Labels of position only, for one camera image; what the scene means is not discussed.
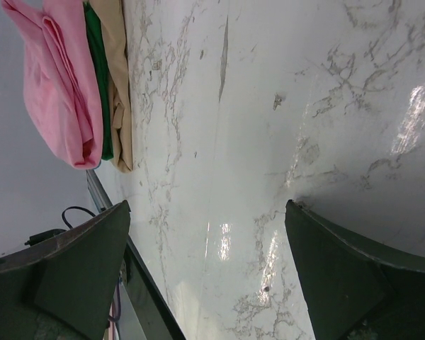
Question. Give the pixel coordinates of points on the tan t-shirt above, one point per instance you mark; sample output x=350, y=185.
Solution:
x=110, y=15

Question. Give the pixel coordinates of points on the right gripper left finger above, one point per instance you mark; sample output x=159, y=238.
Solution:
x=63, y=287

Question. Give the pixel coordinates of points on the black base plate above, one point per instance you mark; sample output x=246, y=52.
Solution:
x=152, y=311

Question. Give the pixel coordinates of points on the pink t-shirt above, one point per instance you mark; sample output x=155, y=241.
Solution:
x=60, y=89

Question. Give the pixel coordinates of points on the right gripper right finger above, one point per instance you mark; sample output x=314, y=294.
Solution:
x=354, y=287

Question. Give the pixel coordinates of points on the folded green t-shirt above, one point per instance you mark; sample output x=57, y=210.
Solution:
x=98, y=55

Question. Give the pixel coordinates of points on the aluminium rail frame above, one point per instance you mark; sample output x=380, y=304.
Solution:
x=97, y=192

